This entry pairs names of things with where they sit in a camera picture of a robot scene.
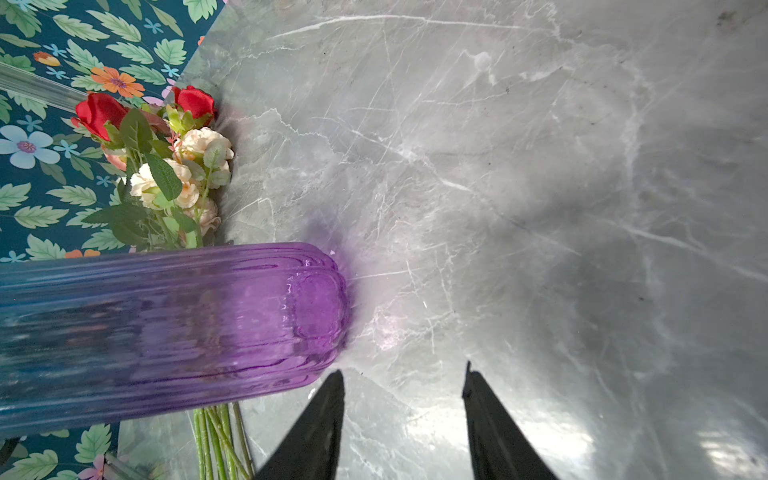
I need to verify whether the purple blue glass vase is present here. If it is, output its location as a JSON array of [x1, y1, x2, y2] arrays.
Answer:
[[1, 243, 349, 438]]

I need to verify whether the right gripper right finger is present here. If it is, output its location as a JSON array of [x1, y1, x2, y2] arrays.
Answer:
[[462, 362, 558, 480]]

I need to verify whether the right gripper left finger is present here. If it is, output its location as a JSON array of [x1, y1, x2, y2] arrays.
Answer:
[[254, 370, 345, 480]]

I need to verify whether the artificial flower bunch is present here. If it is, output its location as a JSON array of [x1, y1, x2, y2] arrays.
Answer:
[[70, 85, 256, 480]]

